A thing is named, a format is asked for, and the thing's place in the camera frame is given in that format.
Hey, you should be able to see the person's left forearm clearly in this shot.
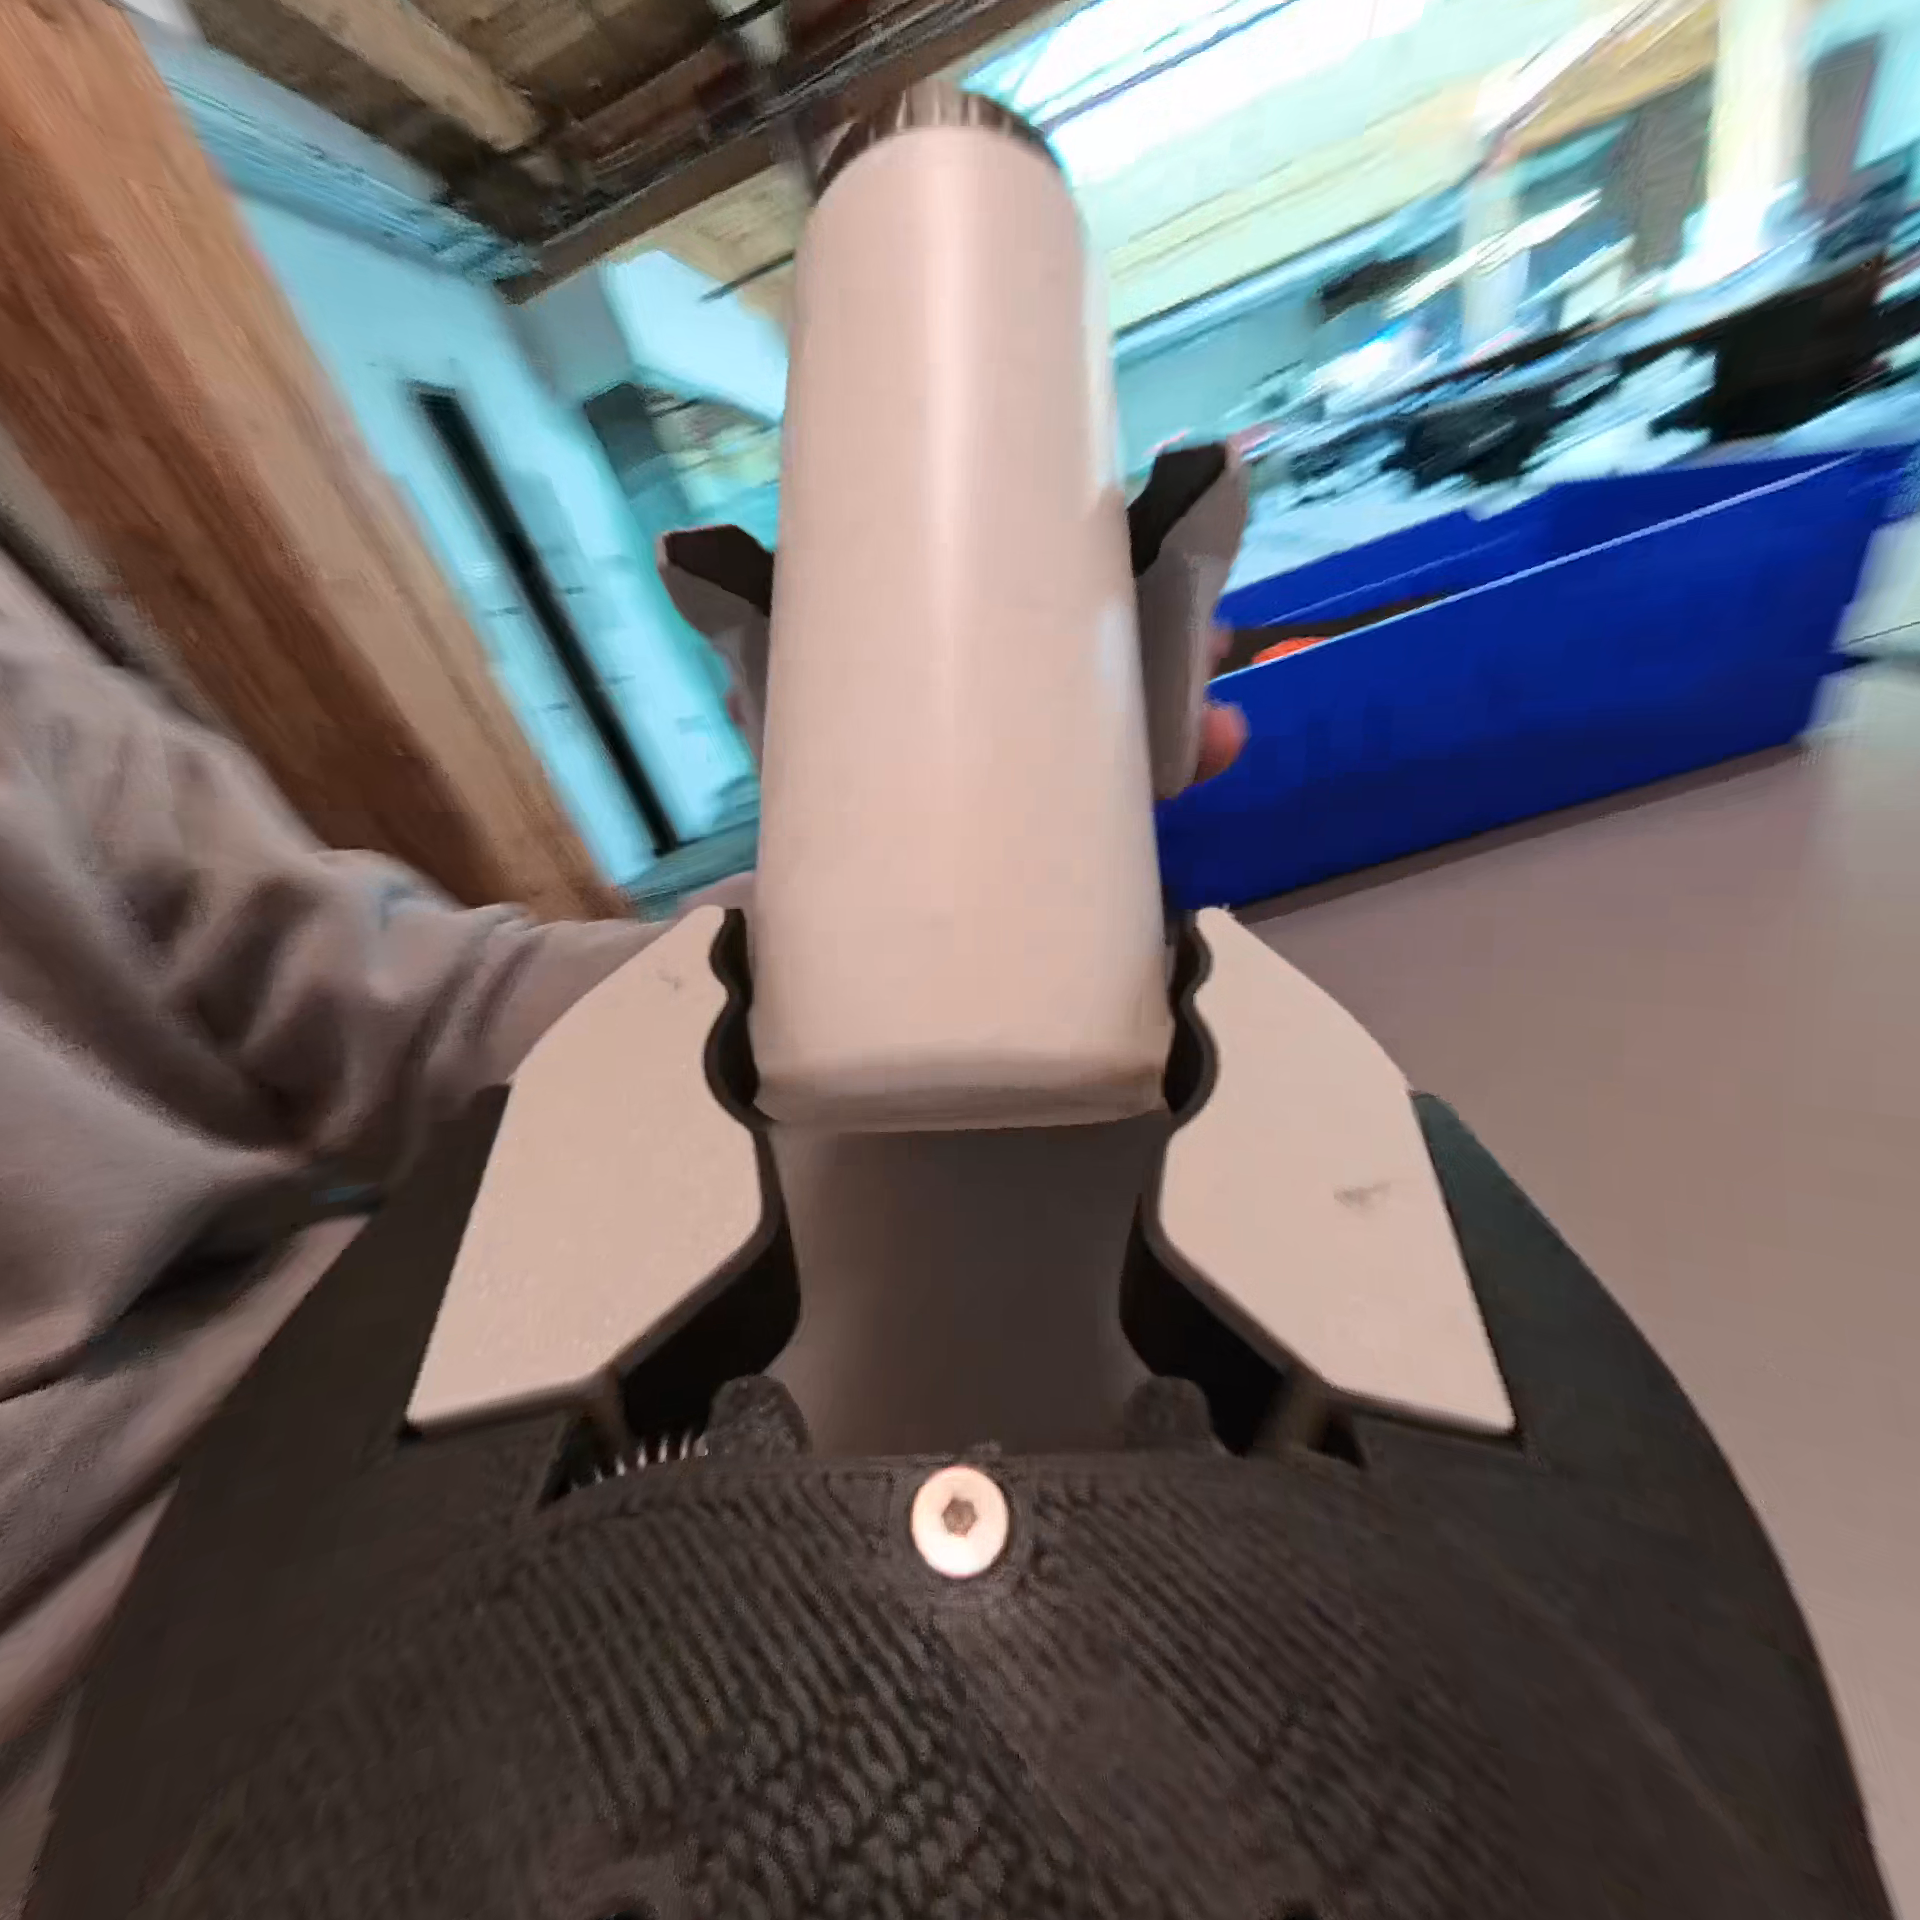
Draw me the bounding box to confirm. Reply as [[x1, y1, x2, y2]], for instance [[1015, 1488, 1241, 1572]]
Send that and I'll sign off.
[[0, 547, 716, 1668]]

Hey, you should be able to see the blue plastic bin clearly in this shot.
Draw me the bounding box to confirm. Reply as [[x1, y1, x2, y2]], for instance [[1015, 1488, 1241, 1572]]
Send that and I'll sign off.
[[1154, 441, 1920, 911]]

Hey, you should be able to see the grey desk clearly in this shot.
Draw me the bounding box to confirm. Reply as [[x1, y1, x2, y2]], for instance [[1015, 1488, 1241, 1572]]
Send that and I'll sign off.
[[772, 658, 1920, 1920]]

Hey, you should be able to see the white plastic bottle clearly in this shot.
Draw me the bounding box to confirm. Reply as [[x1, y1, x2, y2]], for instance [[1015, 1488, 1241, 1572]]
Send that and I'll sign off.
[[749, 80, 1174, 1130]]

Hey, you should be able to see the wooden pillar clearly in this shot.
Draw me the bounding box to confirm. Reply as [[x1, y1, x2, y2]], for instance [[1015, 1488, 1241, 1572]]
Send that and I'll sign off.
[[0, 0, 634, 920]]

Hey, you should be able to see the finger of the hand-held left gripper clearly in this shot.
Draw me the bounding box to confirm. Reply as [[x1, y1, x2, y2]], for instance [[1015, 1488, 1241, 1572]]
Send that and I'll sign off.
[[656, 527, 780, 738], [1128, 437, 1257, 801]]

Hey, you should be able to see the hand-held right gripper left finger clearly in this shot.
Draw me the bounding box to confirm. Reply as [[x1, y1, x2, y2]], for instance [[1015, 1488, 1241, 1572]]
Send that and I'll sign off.
[[402, 903, 785, 1437]]

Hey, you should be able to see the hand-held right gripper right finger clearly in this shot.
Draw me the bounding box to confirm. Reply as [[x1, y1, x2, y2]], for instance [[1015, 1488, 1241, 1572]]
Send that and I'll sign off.
[[1135, 903, 1520, 1437]]

